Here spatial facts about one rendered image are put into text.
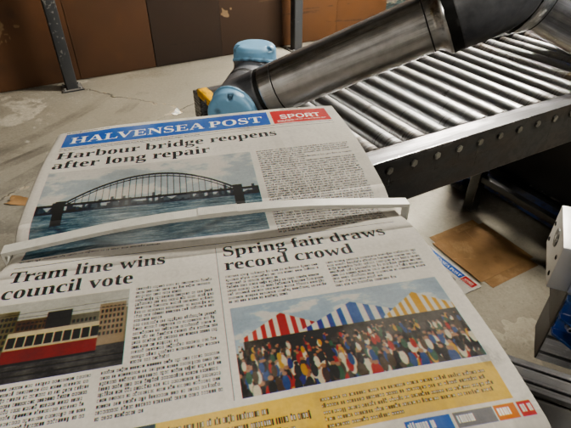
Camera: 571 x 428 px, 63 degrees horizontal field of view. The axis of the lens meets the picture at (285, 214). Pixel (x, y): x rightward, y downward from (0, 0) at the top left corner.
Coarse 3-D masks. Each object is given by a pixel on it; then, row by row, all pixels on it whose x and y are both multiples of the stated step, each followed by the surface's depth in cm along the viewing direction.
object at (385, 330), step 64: (192, 256) 31; (256, 256) 31; (320, 256) 31; (384, 256) 31; (0, 320) 27; (64, 320) 27; (128, 320) 27; (192, 320) 26; (256, 320) 26; (320, 320) 26; (384, 320) 26; (448, 320) 26; (0, 384) 23; (64, 384) 23; (128, 384) 23; (192, 384) 23; (256, 384) 23; (320, 384) 23; (384, 384) 23; (448, 384) 23; (512, 384) 23
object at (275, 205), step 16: (208, 208) 33; (224, 208) 33; (240, 208) 33; (256, 208) 33; (272, 208) 33; (288, 208) 34; (304, 208) 34; (320, 208) 34; (112, 224) 32; (128, 224) 32; (144, 224) 32; (160, 224) 32; (32, 240) 32; (48, 240) 31; (64, 240) 31
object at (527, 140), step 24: (480, 120) 109; (504, 120) 109; (528, 120) 110; (552, 120) 115; (408, 144) 99; (432, 144) 99; (456, 144) 102; (480, 144) 105; (504, 144) 111; (528, 144) 116; (552, 144) 122; (384, 168) 94; (408, 168) 98; (432, 168) 102; (456, 168) 106; (480, 168) 111; (408, 192) 102
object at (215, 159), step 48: (96, 144) 44; (144, 144) 43; (192, 144) 43; (240, 144) 43; (288, 144) 43; (336, 144) 43; (48, 192) 37; (96, 192) 37; (144, 192) 37; (192, 192) 37; (240, 192) 37; (288, 192) 37
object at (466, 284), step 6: (438, 252) 192; (438, 258) 189; (444, 258) 189; (444, 264) 186; (450, 264) 186; (450, 270) 183; (456, 270) 183; (456, 276) 180; (462, 276) 180; (468, 276) 180; (456, 282) 177; (462, 282) 177; (468, 282) 177; (474, 282) 177; (462, 288) 175; (468, 288) 175; (474, 288) 175
